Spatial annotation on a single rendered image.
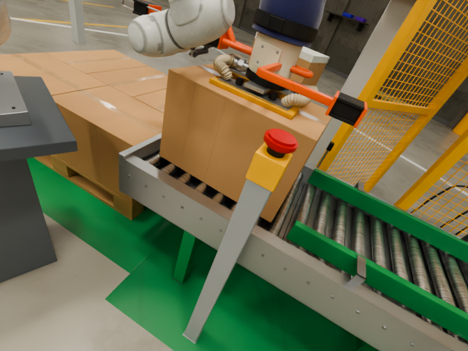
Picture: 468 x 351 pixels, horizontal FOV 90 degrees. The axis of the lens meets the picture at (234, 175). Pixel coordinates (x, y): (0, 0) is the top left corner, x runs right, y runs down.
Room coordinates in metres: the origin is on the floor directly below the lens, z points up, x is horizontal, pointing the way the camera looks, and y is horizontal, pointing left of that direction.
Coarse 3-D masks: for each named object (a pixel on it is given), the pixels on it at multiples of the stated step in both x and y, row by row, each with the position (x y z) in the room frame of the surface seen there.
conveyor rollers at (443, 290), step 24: (168, 168) 0.82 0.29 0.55; (312, 192) 1.03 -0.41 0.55; (336, 216) 0.93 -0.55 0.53; (360, 216) 0.97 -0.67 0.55; (288, 240) 0.66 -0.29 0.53; (336, 240) 0.75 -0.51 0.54; (360, 240) 0.79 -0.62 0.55; (408, 240) 0.94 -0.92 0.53; (384, 264) 0.71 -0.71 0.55; (432, 264) 0.82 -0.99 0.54; (456, 264) 0.87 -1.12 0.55; (456, 288) 0.73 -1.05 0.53; (456, 336) 0.50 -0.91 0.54
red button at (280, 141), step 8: (264, 136) 0.43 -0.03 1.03; (272, 136) 0.42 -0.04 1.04; (280, 136) 0.43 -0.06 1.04; (288, 136) 0.44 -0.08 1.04; (272, 144) 0.41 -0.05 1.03; (280, 144) 0.41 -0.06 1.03; (288, 144) 0.41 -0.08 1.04; (296, 144) 0.44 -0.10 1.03; (272, 152) 0.42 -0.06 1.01; (280, 152) 0.41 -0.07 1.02; (288, 152) 0.41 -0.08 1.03
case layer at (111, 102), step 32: (0, 64) 1.20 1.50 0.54; (32, 64) 1.33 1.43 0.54; (64, 64) 1.49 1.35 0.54; (96, 64) 1.68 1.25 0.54; (128, 64) 1.91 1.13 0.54; (64, 96) 1.10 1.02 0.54; (96, 96) 1.22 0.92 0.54; (128, 96) 1.36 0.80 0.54; (160, 96) 1.53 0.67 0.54; (96, 128) 0.95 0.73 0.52; (128, 128) 1.02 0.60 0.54; (160, 128) 1.13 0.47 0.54; (64, 160) 1.02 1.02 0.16; (96, 160) 0.95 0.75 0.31
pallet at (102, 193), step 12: (48, 156) 1.14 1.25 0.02; (60, 168) 1.03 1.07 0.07; (72, 168) 1.00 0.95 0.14; (72, 180) 1.01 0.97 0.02; (84, 180) 1.04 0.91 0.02; (96, 192) 0.98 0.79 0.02; (108, 192) 1.02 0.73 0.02; (108, 204) 0.94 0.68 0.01; (120, 204) 0.91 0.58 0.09; (132, 204) 0.89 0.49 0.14; (132, 216) 0.90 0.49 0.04
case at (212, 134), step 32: (192, 96) 0.84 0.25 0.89; (224, 96) 0.81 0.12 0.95; (192, 128) 0.84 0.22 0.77; (224, 128) 0.80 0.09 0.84; (256, 128) 0.76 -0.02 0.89; (288, 128) 0.73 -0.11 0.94; (320, 128) 0.82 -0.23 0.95; (192, 160) 0.83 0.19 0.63; (224, 160) 0.79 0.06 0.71; (224, 192) 0.77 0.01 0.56; (288, 192) 0.85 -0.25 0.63
